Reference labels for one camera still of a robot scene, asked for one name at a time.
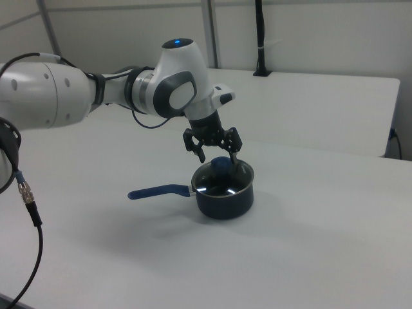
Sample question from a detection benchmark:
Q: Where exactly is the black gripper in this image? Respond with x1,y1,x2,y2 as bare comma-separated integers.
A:
182,110,243,167

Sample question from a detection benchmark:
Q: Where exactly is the glass lid with blue knob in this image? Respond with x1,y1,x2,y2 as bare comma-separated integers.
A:
191,156,256,197

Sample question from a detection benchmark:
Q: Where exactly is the dark blue saucepan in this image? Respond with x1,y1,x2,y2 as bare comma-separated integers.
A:
127,173,255,221

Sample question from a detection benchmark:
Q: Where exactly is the white side table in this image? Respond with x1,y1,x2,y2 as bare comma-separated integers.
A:
80,65,401,158

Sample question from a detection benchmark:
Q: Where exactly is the black stand pole white band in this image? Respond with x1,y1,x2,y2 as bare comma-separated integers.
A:
252,0,273,77

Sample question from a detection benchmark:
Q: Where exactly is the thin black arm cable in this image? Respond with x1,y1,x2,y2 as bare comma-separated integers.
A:
0,52,186,129

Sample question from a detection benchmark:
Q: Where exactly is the grey metal partition post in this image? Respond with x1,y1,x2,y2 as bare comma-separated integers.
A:
200,0,223,70
37,0,62,58

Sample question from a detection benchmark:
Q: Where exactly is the black cable with blue plug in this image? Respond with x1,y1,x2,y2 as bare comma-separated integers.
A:
388,127,404,160

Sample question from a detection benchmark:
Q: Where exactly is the black cable with metal connector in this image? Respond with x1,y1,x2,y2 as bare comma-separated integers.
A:
0,167,45,305

